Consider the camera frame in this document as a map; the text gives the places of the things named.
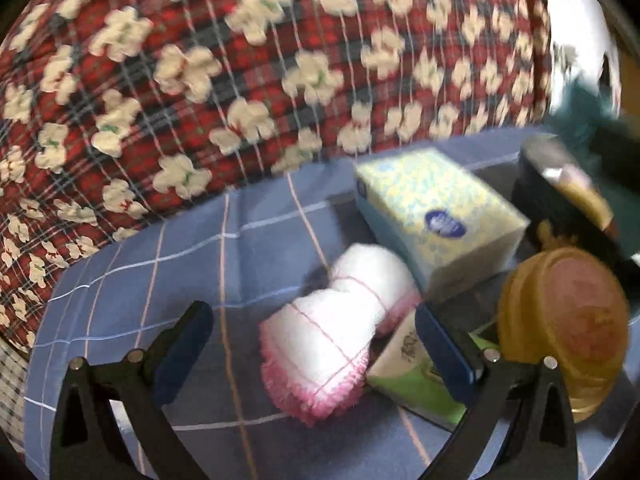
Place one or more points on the white pink-edged towel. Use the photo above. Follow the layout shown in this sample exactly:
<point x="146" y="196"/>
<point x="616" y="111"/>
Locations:
<point x="325" y="340"/>

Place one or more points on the teal fluffy cloth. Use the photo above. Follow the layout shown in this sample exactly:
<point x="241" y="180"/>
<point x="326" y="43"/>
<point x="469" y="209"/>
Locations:
<point x="580" y="110"/>

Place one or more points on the yellow patterned tissue box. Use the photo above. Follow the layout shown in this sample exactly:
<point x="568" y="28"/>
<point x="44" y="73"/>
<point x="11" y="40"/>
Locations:
<point x="430" y="210"/>

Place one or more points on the white checked hanging cloth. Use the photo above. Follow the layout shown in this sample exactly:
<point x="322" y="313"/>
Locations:
<point x="12" y="395"/>

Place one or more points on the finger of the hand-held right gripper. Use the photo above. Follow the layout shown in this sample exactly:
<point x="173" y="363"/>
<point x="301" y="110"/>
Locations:
<point x="617" y="147"/>

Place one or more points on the blue checked tablecloth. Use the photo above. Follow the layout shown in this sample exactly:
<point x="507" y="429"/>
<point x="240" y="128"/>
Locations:
<point x="200" y="260"/>

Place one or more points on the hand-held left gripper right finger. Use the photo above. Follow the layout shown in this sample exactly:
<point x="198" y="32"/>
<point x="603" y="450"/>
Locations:
<point x="445" y="357"/>

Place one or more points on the red plaid printed blanket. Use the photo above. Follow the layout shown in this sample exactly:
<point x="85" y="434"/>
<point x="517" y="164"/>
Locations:
<point x="200" y="85"/>

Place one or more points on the green tissue packet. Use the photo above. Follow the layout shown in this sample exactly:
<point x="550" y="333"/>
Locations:
<point x="400" y="360"/>

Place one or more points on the round black metal tin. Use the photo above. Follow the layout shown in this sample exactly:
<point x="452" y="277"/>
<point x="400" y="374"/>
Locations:
<point x="535" y="195"/>

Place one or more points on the round golden brown toy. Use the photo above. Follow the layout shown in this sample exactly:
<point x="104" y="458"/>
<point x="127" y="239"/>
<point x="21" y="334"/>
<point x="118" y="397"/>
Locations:
<point x="570" y="310"/>

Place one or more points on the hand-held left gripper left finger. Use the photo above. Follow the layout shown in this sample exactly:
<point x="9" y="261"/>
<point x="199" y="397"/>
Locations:
<point x="185" y="352"/>

